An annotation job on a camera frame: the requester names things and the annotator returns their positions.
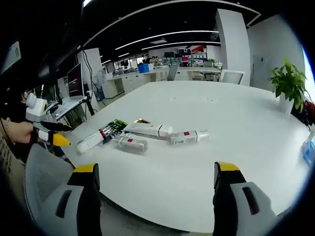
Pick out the blue storage crate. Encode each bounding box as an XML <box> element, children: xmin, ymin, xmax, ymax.
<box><xmin>137</xmin><ymin>63</ymin><xmax>155</xmax><ymax>74</ymax></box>

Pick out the white square pillar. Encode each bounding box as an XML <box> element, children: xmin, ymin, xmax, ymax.
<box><xmin>215</xmin><ymin>8</ymin><xmax>251</xmax><ymax>86</ymax></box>

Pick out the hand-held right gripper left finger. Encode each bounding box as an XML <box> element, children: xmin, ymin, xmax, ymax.
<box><xmin>47</xmin><ymin>162</ymin><xmax>102</xmax><ymax>236</ymax></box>

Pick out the green black skincare box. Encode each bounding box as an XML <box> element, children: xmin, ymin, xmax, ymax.
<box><xmin>105</xmin><ymin>118</ymin><xmax>129</xmax><ymax>136</ymax></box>

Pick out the open laptop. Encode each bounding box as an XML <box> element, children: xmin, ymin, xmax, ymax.
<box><xmin>48</xmin><ymin>62</ymin><xmax>89</xmax><ymax>116</ymax></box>

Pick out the laptop stand table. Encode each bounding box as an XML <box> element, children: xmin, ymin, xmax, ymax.
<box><xmin>46</xmin><ymin>96</ymin><xmax>96</xmax><ymax>123</ymax></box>

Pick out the clear skincare bottle red label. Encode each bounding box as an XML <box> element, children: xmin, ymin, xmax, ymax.
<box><xmin>112</xmin><ymin>136</ymin><xmax>149</xmax><ymax>155</ymax></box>

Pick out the grey mesh office chair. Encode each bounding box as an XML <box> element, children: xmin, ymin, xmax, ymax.
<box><xmin>23</xmin><ymin>144</ymin><xmax>77</xmax><ymax>222</ymax></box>

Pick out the white office chair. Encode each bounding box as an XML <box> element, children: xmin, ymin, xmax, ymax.
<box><xmin>219</xmin><ymin>69</ymin><xmax>246</xmax><ymax>86</ymax></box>

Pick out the white plant pot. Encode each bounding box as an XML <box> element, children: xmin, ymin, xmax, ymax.
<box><xmin>279</xmin><ymin>94</ymin><xmax>295</xmax><ymax>114</ymax></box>

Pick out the green potted plant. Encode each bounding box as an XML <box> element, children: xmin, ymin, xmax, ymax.
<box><xmin>268</xmin><ymin>58</ymin><xmax>311</xmax><ymax>113</ymax></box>

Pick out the white skincare tube red band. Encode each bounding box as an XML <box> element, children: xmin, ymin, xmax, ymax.
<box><xmin>76</xmin><ymin>127</ymin><xmax>116</xmax><ymax>155</ymax></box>

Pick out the blue plastic bag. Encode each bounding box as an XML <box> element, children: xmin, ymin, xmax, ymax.
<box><xmin>298</xmin><ymin>138</ymin><xmax>315</xmax><ymax>168</ymax></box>

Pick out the dark red object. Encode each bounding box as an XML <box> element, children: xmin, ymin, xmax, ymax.
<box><xmin>303</xmin><ymin>100</ymin><xmax>315</xmax><ymax>125</ymax></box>

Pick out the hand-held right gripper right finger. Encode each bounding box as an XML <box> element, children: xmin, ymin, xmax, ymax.
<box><xmin>212</xmin><ymin>161</ymin><xmax>279</xmax><ymax>236</ymax></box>

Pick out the white-capped skincare bottle red label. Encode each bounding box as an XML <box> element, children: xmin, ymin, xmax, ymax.
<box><xmin>168</xmin><ymin>128</ymin><xmax>210</xmax><ymax>146</ymax></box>

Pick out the long white skincare tube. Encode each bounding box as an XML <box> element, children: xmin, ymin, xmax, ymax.
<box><xmin>122</xmin><ymin>122</ymin><xmax>173</xmax><ymax>141</ymax></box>

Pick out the person's left hand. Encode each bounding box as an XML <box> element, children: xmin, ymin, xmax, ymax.
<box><xmin>14</xmin><ymin>122</ymin><xmax>38</xmax><ymax>145</ymax></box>

